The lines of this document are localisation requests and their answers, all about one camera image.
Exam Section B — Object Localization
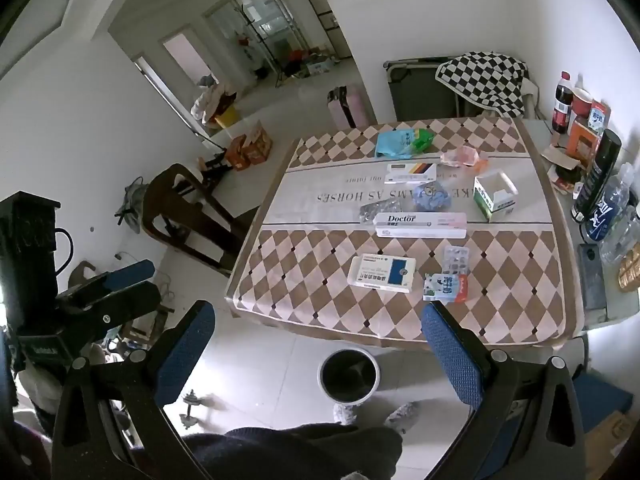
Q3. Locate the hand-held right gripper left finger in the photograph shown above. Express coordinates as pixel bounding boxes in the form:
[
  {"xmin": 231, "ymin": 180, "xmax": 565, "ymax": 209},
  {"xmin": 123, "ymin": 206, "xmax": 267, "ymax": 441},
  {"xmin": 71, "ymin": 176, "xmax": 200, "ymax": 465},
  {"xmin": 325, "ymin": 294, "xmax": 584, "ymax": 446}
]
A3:
[{"xmin": 52, "ymin": 300, "xmax": 217, "ymax": 480}]

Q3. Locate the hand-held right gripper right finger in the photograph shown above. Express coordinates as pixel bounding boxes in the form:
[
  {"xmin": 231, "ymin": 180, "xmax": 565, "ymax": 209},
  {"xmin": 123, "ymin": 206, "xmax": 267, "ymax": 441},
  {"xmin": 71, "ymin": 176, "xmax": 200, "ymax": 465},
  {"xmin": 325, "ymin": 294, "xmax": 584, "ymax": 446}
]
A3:
[{"xmin": 421, "ymin": 301, "xmax": 587, "ymax": 480}]

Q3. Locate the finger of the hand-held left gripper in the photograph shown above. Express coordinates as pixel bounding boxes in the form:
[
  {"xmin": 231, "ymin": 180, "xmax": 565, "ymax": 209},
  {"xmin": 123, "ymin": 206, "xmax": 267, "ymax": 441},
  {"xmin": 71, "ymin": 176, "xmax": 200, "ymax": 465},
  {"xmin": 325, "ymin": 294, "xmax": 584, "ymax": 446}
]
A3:
[
  {"xmin": 59, "ymin": 281, "xmax": 162, "ymax": 342},
  {"xmin": 56, "ymin": 259, "xmax": 157, "ymax": 307}
]

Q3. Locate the round trash bin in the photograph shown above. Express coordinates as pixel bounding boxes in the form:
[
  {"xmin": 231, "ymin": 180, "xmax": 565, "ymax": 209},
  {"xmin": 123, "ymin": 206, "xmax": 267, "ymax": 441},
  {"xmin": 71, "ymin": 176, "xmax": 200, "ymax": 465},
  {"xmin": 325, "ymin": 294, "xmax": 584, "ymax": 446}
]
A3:
[{"xmin": 318, "ymin": 350, "xmax": 381, "ymax": 406}]

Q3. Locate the silver blister pack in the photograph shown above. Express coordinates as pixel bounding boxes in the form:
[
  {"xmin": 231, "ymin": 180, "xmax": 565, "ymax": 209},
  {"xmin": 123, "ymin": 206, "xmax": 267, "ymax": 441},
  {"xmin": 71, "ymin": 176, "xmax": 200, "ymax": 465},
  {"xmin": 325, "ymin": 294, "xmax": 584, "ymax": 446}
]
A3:
[{"xmin": 360, "ymin": 197, "xmax": 403, "ymax": 223}]

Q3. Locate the small dumbbell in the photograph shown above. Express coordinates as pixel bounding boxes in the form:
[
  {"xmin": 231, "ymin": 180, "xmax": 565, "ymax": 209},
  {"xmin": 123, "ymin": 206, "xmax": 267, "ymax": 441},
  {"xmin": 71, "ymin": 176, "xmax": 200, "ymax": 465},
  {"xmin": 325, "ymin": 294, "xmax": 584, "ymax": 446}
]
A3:
[{"xmin": 179, "ymin": 389, "xmax": 212, "ymax": 430}]

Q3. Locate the grey fuzzy slipper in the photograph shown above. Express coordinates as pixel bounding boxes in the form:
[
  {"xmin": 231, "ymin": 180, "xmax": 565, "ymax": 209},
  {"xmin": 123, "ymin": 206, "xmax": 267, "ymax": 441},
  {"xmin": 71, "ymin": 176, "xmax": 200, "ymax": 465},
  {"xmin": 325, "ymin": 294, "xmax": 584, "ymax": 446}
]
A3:
[
  {"xmin": 385, "ymin": 401, "xmax": 421, "ymax": 433},
  {"xmin": 332, "ymin": 402, "xmax": 358, "ymax": 427}
]

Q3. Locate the dark wooden chair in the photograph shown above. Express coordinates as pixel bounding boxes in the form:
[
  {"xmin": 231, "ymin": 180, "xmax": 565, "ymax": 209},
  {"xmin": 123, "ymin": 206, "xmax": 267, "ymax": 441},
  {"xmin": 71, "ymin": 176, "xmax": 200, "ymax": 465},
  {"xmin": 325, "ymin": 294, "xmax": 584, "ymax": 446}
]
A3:
[{"xmin": 141, "ymin": 162, "xmax": 261, "ymax": 276}]

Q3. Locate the blister pack with blue pills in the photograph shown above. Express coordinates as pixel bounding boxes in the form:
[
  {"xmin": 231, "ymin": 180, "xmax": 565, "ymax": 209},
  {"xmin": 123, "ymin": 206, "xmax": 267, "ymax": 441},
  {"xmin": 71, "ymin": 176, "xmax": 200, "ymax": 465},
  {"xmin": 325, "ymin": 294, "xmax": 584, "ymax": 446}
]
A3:
[{"xmin": 442, "ymin": 246, "xmax": 472, "ymax": 277}]

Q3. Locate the white and blue medicine box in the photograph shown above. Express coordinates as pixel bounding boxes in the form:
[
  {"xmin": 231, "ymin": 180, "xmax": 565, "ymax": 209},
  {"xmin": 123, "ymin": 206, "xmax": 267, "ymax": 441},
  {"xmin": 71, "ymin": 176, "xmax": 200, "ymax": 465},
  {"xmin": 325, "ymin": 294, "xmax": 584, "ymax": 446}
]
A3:
[{"xmin": 347, "ymin": 255, "xmax": 417, "ymax": 293}]

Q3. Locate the long white box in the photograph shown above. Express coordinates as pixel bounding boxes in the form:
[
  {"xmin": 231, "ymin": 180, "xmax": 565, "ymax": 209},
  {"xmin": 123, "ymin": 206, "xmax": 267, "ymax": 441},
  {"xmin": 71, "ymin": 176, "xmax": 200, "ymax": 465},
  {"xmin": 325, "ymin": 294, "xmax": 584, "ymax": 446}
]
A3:
[{"xmin": 375, "ymin": 211, "xmax": 468, "ymax": 239}]

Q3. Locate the brown checked tablecloth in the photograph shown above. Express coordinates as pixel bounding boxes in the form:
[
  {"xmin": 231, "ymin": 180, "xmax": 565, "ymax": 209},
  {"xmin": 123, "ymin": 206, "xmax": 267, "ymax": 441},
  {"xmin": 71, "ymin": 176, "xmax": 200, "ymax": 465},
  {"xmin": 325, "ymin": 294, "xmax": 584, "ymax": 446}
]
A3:
[{"xmin": 225, "ymin": 116, "xmax": 586, "ymax": 352}]

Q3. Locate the person's dark clothing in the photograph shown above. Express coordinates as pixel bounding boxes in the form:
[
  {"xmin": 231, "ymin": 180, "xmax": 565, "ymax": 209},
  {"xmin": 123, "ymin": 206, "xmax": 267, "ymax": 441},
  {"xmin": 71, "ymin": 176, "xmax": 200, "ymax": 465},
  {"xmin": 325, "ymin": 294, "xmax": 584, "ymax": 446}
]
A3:
[{"xmin": 180, "ymin": 424, "xmax": 404, "ymax": 480}]

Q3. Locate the blue stool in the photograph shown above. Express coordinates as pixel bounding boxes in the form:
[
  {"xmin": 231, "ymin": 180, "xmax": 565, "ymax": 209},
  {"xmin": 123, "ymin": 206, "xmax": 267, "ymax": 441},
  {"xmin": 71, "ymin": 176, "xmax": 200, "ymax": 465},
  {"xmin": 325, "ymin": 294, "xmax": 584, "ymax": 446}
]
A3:
[{"xmin": 572, "ymin": 372, "xmax": 635, "ymax": 428}]

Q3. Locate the crumpled blue wrapper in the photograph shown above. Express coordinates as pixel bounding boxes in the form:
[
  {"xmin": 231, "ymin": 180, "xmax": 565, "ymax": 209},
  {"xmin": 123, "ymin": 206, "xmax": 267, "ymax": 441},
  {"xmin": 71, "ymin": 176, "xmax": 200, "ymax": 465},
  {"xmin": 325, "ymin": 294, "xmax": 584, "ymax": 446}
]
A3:
[{"xmin": 412, "ymin": 182, "xmax": 452, "ymax": 213}]

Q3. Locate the black smartphone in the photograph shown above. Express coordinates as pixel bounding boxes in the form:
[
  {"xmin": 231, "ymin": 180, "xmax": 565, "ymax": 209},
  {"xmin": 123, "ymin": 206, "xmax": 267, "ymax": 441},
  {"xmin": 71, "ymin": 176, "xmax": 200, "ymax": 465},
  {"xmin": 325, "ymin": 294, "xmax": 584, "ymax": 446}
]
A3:
[{"xmin": 577, "ymin": 242, "xmax": 608, "ymax": 313}]

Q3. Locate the open green white box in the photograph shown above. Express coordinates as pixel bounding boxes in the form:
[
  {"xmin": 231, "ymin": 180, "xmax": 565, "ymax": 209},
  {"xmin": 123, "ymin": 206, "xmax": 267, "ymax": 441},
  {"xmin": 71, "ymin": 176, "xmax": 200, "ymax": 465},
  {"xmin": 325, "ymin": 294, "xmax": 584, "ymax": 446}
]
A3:
[{"xmin": 472, "ymin": 170, "xmax": 519, "ymax": 224}]

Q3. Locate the orange cardboard box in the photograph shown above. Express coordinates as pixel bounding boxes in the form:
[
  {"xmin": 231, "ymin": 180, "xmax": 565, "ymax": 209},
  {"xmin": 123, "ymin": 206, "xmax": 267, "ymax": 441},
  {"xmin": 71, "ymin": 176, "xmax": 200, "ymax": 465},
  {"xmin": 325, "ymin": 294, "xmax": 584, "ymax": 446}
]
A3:
[{"xmin": 225, "ymin": 120, "xmax": 273, "ymax": 172}]

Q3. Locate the yellow bin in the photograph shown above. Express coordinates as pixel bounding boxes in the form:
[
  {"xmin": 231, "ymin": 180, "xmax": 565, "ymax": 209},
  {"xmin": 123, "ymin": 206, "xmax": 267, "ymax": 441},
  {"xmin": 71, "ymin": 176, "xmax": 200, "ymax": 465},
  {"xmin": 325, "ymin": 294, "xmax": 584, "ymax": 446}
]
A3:
[{"xmin": 214, "ymin": 104, "xmax": 240, "ymax": 128}]

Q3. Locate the white plastic bag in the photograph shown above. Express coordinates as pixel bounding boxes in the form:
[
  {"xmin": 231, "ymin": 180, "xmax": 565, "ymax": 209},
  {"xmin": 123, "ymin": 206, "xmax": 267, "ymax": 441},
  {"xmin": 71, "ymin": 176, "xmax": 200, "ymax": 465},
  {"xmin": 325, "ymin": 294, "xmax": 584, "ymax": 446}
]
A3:
[{"xmin": 191, "ymin": 74, "xmax": 226, "ymax": 123}]

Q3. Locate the white striped medicine box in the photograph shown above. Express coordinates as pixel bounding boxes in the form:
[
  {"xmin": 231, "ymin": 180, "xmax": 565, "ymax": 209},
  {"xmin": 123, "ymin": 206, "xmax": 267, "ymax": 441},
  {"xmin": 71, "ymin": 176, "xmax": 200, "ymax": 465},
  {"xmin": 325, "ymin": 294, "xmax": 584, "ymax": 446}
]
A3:
[{"xmin": 384, "ymin": 161, "xmax": 438, "ymax": 184}]

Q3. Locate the brown woven mat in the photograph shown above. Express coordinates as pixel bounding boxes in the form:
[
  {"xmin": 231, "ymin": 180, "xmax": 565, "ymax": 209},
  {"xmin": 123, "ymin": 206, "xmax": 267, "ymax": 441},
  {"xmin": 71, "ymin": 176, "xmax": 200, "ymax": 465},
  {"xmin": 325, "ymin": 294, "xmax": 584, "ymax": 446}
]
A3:
[{"xmin": 617, "ymin": 241, "xmax": 640, "ymax": 292}]

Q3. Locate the clear water bottle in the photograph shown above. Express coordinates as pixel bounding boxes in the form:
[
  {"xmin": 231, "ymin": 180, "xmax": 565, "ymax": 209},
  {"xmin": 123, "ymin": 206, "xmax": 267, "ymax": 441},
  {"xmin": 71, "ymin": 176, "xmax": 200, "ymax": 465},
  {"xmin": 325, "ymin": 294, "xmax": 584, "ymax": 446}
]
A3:
[{"xmin": 600, "ymin": 205, "xmax": 640, "ymax": 266}]

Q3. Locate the blue label water bottle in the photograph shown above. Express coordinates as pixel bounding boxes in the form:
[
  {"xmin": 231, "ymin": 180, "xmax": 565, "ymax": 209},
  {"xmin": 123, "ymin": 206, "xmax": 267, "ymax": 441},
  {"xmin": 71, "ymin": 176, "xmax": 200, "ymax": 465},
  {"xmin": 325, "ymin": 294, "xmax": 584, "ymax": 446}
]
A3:
[{"xmin": 585, "ymin": 162, "xmax": 636, "ymax": 242}]

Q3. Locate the blue and green snack bag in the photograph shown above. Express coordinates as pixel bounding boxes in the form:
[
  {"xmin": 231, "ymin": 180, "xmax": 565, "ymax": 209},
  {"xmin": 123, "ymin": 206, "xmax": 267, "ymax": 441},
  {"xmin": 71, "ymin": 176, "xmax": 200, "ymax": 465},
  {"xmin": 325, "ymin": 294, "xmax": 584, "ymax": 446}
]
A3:
[{"xmin": 375, "ymin": 128, "xmax": 435, "ymax": 159}]

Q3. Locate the flat cardboard piece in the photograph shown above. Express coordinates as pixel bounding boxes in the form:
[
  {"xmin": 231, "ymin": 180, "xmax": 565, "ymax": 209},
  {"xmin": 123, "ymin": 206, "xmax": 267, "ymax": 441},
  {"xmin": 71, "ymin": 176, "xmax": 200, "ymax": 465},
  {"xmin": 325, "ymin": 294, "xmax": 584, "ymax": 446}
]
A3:
[{"xmin": 542, "ymin": 145, "xmax": 583, "ymax": 171}]

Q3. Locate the black spray can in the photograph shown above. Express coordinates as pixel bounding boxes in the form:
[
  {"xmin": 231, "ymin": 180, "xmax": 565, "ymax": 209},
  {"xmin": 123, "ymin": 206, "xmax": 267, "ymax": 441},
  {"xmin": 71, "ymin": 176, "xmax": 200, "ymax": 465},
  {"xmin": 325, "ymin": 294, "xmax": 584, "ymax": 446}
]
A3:
[{"xmin": 571, "ymin": 129, "xmax": 622, "ymax": 223}]

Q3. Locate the black coat rack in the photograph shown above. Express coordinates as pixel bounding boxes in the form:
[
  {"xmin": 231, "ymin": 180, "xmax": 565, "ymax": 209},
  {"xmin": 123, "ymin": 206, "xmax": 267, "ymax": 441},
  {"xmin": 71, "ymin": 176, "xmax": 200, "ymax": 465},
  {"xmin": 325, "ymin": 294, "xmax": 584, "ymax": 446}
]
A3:
[{"xmin": 231, "ymin": 2, "xmax": 283, "ymax": 88}]

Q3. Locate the green folding bed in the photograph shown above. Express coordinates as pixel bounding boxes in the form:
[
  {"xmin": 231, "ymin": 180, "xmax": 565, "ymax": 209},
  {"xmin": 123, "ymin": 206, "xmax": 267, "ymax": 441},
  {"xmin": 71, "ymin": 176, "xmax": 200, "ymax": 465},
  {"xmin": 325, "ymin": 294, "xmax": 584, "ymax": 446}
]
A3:
[{"xmin": 383, "ymin": 56, "xmax": 476, "ymax": 122}]

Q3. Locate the pink suitcase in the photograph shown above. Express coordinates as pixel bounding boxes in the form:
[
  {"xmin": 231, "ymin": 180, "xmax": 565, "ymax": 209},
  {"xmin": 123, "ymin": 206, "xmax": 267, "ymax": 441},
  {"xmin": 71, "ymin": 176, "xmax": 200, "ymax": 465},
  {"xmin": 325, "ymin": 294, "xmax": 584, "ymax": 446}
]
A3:
[{"xmin": 327, "ymin": 84, "xmax": 371, "ymax": 130}]

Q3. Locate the cola bottle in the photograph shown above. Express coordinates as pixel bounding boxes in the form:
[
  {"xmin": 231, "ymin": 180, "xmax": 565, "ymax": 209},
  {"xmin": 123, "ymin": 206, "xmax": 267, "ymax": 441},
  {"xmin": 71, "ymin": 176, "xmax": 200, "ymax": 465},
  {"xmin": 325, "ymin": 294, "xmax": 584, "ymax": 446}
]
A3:
[{"xmin": 551, "ymin": 71, "xmax": 575, "ymax": 135}]

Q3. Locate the black white checkered blanket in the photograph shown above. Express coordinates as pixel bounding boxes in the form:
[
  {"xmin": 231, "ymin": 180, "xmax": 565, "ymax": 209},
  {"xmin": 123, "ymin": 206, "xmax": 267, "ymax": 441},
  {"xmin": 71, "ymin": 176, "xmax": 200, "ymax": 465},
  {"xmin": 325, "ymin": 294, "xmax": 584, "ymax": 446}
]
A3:
[{"xmin": 435, "ymin": 51, "xmax": 531, "ymax": 118}]

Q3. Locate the blue white milk carton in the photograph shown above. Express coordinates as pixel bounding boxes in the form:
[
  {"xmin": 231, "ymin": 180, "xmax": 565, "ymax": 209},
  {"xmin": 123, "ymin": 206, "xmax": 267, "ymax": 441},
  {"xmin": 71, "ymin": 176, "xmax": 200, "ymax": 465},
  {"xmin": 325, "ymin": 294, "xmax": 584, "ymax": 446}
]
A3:
[{"xmin": 586, "ymin": 100, "xmax": 612, "ymax": 136}]

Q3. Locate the red cup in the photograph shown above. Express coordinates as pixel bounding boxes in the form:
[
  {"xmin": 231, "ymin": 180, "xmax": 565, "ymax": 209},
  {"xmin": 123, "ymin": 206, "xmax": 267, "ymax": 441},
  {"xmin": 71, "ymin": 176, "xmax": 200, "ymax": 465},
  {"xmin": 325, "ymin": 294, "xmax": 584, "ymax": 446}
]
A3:
[{"xmin": 570, "ymin": 87, "xmax": 594, "ymax": 121}]

